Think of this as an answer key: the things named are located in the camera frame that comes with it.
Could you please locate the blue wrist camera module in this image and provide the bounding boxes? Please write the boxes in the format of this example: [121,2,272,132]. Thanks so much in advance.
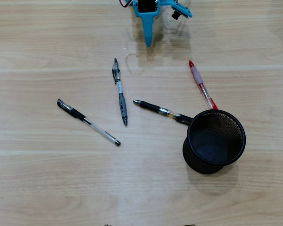
[160,0,193,20]

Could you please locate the clear pen with black cap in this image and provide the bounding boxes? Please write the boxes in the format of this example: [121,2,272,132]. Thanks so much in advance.
[57,98,121,147]

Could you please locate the black mesh pen holder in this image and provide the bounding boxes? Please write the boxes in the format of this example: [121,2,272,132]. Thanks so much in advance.
[182,109,247,175]

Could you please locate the grey grip retractable pen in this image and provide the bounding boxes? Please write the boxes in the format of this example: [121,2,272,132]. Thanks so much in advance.
[111,58,129,127]

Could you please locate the black grip retractable pen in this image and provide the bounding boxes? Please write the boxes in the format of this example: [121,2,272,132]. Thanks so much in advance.
[133,99,193,125]

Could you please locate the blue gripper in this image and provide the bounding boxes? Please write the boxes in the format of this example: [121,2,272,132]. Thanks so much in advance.
[133,0,161,48]

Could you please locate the red retractable pen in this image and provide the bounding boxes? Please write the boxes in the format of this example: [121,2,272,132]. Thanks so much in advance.
[188,60,219,111]

